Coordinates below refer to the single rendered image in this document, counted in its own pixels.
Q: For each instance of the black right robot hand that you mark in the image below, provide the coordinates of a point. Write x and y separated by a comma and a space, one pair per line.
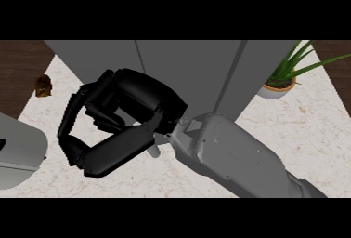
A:
138, 93

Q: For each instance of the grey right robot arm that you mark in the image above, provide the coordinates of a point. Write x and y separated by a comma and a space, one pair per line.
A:
234, 155

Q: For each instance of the grey cabinet door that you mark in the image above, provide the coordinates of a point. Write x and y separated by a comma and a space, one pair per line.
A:
197, 71
98, 55

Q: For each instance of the grey cabinet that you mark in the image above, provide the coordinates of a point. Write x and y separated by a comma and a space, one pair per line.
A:
256, 77

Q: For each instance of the small brown bottle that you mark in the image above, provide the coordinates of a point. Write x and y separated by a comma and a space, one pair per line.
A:
44, 86

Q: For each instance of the green potted plant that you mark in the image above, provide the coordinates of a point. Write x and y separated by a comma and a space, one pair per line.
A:
280, 81

